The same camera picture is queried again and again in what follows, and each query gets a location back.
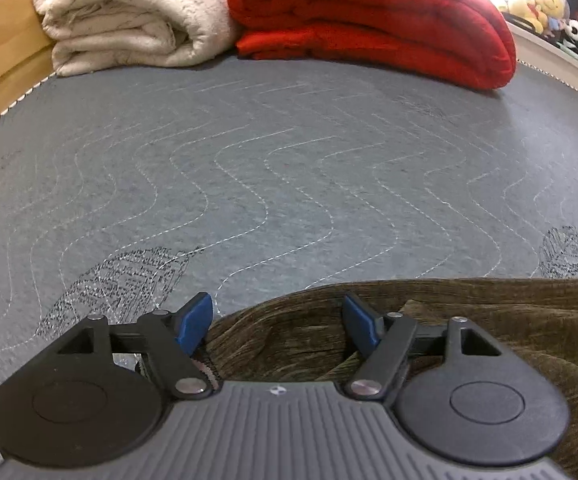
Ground grey quilted bed mattress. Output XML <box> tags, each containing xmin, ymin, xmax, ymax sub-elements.
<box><xmin>0</xmin><ymin>55</ymin><xmax>578</xmax><ymax>466</ymax></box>

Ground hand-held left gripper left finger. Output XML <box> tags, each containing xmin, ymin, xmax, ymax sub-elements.
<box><xmin>54</xmin><ymin>292</ymin><xmax>215</xmax><ymax>402</ymax></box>

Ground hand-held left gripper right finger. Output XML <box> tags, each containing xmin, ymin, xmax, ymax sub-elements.
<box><xmin>342</xmin><ymin>294</ymin><xmax>507</xmax><ymax>402</ymax></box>

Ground cream fleece folded blanket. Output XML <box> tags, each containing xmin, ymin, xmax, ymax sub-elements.
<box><xmin>32</xmin><ymin>0</ymin><xmax>242</xmax><ymax>77</ymax></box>

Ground yellow plush toy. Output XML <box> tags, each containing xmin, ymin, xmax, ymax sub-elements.
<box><xmin>501</xmin><ymin>0</ymin><xmax>544</xmax><ymax>31</ymax></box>

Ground yellow bear plush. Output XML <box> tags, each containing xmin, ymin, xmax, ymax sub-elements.
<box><xmin>534</xmin><ymin>0</ymin><xmax>568</xmax><ymax>28</ymax></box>

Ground brown corduroy pants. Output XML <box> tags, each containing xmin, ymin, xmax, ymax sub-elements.
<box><xmin>189</xmin><ymin>277</ymin><xmax>578</xmax><ymax>480</ymax></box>

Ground red folded blanket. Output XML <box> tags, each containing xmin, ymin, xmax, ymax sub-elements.
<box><xmin>226</xmin><ymin>0</ymin><xmax>518</xmax><ymax>91</ymax></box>

